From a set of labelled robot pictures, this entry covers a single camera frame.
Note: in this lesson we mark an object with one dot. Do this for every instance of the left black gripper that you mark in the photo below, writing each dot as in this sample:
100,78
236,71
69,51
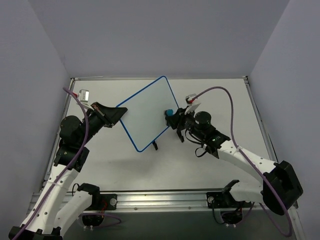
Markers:
101,116

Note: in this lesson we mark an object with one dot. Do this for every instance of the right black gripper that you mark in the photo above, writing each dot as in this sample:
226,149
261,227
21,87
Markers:
180,122

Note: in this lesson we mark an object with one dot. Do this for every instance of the blue whiteboard eraser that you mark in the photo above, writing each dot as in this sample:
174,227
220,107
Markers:
169,113

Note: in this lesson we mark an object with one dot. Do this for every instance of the blue framed whiteboard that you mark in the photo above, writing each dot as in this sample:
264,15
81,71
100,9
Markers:
144,120

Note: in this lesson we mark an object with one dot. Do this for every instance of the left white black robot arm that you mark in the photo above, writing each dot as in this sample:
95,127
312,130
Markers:
50,219

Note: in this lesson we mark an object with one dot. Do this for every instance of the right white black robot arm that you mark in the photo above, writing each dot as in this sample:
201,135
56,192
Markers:
277,187

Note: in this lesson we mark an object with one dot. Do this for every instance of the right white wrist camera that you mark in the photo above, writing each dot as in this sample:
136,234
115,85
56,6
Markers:
192,103

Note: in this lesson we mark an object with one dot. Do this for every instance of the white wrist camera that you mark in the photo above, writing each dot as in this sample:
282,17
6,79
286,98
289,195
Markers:
192,103
83,97

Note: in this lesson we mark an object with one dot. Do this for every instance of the black wire whiteboard stand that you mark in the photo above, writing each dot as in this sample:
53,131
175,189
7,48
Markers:
169,136

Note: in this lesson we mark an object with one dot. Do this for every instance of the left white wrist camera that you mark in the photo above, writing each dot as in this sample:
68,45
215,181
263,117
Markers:
83,97

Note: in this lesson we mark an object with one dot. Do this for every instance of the aluminium front rail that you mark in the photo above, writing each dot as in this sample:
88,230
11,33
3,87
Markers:
160,201

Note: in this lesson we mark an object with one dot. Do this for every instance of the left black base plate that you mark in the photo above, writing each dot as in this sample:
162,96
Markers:
108,202

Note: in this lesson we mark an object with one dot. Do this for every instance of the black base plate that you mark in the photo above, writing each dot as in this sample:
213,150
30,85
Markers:
108,202
216,200

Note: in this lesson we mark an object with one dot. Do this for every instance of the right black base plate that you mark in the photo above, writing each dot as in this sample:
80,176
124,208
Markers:
216,200

